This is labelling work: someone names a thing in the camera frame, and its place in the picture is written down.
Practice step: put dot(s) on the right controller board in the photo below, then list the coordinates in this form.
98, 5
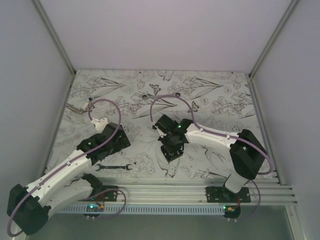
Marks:
231, 212

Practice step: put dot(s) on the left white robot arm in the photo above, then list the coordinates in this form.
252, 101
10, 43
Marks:
31, 206

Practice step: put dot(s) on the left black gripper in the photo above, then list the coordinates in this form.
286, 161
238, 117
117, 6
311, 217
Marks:
121, 143

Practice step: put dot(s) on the silver metal clamp tool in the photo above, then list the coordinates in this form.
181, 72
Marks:
75, 109

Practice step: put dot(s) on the black open-end wrench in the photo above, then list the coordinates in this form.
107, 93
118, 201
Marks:
126, 167

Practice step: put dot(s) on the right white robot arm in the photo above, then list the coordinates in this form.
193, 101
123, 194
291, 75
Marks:
246, 152

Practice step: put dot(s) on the white slotted cable duct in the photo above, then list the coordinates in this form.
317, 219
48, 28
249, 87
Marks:
149, 209

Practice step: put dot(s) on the black fuse box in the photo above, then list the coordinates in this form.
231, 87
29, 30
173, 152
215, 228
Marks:
172, 153

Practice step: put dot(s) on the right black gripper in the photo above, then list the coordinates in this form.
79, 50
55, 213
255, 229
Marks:
162, 139

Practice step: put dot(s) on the controller board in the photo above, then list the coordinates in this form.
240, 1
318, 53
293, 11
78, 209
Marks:
231, 212
93, 211

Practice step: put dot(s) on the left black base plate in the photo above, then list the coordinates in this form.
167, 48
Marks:
105, 193

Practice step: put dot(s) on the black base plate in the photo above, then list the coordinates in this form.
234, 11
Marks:
219, 194
105, 193

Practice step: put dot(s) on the floral patterned table mat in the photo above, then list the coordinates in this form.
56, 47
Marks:
218, 100

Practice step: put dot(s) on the left aluminium corner post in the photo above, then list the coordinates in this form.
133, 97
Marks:
54, 36

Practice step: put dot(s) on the aluminium corner post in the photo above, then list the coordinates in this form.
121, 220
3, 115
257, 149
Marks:
54, 36
273, 38

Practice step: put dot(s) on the left controller board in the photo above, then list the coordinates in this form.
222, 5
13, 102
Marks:
93, 211

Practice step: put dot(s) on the aluminium rail frame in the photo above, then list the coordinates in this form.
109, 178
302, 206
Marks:
188, 191

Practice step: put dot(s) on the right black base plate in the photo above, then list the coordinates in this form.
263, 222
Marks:
219, 194

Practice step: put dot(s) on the silver ratchet wrench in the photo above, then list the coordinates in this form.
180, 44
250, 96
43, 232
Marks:
149, 96

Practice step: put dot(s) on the right aluminium corner post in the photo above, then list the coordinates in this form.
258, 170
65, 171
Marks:
273, 38

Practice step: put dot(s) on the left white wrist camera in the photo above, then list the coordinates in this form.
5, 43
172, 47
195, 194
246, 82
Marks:
100, 124

